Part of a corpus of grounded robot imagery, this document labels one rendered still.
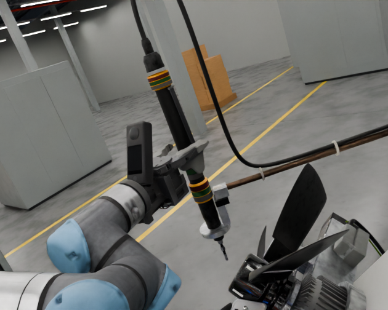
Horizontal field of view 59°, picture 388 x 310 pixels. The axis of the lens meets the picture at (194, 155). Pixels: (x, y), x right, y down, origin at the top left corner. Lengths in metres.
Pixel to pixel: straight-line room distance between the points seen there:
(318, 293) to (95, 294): 0.67
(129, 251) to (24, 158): 6.42
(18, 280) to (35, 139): 6.55
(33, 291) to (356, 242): 0.92
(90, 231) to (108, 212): 0.04
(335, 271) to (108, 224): 0.75
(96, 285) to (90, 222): 0.16
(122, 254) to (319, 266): 0.70
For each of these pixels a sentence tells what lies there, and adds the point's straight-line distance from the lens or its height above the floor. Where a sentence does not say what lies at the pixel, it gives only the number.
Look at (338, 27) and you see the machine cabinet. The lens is 7.99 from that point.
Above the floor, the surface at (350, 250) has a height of 1.13.
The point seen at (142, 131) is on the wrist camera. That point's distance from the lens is 0.62.
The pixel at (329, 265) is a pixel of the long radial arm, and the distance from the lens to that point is 1.12.
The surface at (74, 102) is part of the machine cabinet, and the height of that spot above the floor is 1.45.
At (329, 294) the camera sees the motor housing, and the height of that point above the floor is 1.17.
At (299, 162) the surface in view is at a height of 1.52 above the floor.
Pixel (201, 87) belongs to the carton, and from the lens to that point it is 9.24.
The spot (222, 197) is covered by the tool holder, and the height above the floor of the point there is 1.51.
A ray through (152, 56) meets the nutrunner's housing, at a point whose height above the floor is 1.83.
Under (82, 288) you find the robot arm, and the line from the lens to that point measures 0.38.
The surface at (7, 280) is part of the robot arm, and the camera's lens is 0.47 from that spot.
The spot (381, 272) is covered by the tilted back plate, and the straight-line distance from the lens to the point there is 0.99.
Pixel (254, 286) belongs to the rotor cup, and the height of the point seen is 1.22.
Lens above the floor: 1.84
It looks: 18 degrees down
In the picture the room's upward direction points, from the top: 20 degrees counter-clockwise
